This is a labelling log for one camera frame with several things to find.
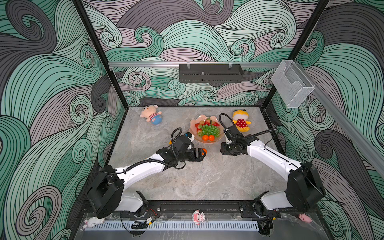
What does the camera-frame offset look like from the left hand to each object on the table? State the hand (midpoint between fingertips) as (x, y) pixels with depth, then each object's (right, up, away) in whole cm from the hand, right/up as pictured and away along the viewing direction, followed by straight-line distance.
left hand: (200, 153), depth 80 cm
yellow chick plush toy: (+31, +20, +27) cm, 45 cm away
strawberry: (+1, +11, +21) cm, 24 cm away
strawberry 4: (+13, +15, +24) cm, 31 cm away
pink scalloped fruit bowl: (+3, +18, +27) cm, 33 cm away
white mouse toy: (-52, -29, -12) cm, 61 cm away
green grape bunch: (+7, +11, +21) cm, 25 cm away
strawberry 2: (0, +14, +22) cm, 26 cm away
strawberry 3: (+7, +16, +24) cm, 30 cm away
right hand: (+14, 0, +6) cm, 15 cm away
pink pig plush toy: (-36, +24, +27) cm, 51 cm away
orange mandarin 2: (+9, +6, +16) cm, 19 cm away
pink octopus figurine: (-2, -27, -12) cm, 30 cm away
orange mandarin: (+4, -2, +15) cm, 15 cm away
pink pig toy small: (+49, -28, -11) cm, 58 cm away
